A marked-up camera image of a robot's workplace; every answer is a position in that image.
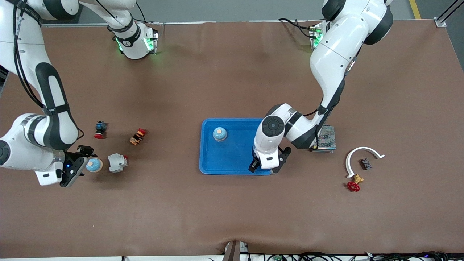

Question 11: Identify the blue plastic tray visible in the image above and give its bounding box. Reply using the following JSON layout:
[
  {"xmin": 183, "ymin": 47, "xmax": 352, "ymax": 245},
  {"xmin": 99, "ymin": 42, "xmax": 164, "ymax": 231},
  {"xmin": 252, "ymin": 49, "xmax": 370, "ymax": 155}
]
[{"xmin": 199, "ymin": 118, "xmax": 276, "ymax": 176}]

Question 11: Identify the red mushroom button blue base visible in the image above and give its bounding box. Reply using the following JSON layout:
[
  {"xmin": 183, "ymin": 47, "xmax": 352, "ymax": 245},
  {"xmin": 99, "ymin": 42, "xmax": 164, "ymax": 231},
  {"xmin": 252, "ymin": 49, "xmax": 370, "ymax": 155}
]
[{"xmin": 94, "ymin": 121, "xmax": 108, "ymax": 140}]

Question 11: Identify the white circuit breaker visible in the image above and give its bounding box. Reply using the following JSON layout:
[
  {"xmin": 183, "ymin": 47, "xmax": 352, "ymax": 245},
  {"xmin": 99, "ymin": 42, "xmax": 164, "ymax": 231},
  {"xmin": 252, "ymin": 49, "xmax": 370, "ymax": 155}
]
[{"xmin": 108, "ymin": 153, "xmax": 128, "ymax": 173}]

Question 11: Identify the red orange push button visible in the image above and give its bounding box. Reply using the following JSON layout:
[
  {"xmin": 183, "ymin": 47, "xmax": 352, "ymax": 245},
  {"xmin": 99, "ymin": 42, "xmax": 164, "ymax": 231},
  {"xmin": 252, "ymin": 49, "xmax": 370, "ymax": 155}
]
[{"xmin": 130, "ymin": 128, "xmax": 148, "ymax": 146}]

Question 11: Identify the metal mesh power supply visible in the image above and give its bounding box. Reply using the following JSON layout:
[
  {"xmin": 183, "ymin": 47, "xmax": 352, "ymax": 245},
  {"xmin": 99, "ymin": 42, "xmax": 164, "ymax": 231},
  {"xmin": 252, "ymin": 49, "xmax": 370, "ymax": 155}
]
[{"xmin": 311, "ymin": 124, "xmax": 337, "ymax": 153}]

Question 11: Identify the brass valve red handwheel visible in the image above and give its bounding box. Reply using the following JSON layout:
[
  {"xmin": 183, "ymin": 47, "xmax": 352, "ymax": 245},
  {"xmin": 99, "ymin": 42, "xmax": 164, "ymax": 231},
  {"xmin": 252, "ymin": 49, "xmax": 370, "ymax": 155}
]
[{"xmin": 347, "ymin": 174, "xmax": 364, "ymax": 192}]

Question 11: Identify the white curved plastic clamp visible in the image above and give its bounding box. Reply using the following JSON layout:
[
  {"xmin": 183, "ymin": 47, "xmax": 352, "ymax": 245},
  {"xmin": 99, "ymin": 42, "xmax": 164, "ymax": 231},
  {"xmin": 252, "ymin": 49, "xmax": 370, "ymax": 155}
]
[{"xmin": 345, "ymin": 146, "xmax": 385, "ymax": 179}]

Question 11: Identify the grey metal camera post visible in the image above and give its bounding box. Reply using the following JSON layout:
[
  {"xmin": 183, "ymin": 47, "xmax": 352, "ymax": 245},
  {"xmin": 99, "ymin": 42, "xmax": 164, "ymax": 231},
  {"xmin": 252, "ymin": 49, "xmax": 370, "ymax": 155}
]
[{"xmin": 222, "ymin": 240, "xmax": 250, "ymax": 261}]

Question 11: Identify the black base cable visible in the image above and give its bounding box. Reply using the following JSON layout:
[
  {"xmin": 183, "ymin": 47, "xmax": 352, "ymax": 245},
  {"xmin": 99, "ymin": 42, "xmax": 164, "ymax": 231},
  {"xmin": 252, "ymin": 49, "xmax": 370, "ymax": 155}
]
[{"xmin": 278, "ymin": 17, "xmax": 315, "ymax": 38}]

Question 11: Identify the black cable bundle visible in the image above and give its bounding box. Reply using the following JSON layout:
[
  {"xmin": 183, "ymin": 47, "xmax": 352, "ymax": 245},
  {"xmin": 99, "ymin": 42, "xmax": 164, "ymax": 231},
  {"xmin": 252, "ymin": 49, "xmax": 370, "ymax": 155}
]
[{"xmin": 246, "ymin": 251, "xmax": 464, "ymax": 261}]

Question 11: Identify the aluminium frame profile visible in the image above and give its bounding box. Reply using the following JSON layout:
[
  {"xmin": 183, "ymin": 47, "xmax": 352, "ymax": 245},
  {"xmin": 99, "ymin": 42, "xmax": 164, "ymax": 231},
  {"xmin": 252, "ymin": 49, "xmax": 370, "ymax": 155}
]
[{"xmin": 435, "ymin": 0, "xmax": 464, "ymax": 28}]

